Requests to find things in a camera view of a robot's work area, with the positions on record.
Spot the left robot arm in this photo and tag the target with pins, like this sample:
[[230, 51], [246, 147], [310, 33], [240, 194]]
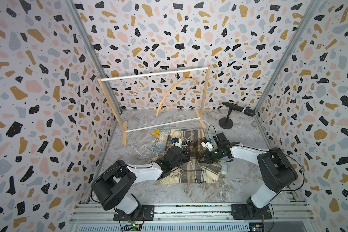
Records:
[[112, 186]]

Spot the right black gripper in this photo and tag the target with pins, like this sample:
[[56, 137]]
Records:
[[207, 159]]

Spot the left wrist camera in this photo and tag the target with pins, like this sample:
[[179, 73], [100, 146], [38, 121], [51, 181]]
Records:
[[177, 142]]

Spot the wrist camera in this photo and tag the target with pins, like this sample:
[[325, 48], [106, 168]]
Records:
[[177, 142], [208, 145]]

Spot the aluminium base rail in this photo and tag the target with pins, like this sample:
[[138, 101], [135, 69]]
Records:
[[194, 217]]

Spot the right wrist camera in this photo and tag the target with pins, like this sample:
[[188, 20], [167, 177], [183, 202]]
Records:
[[208, 145]]

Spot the wooden clothes rack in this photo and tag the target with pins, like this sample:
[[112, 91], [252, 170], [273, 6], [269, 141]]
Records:
[[156, 92]]

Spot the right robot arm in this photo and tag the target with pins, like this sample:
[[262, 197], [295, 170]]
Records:
[[276, 170]]

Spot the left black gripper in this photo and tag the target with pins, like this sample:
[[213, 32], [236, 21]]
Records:
[[186, 158]]

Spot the yellow and wood block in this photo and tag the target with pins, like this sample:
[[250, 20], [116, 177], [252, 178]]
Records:
[[156, 134]]

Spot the brown plaid fringed scarf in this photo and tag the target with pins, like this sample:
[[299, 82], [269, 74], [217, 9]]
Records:
[[188, 162]]

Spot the black microphone on stand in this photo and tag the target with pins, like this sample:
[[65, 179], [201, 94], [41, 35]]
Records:
[[227, 122]]

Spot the light blue wire hanger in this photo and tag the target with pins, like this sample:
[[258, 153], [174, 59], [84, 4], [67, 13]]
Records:
[[191, 172]]

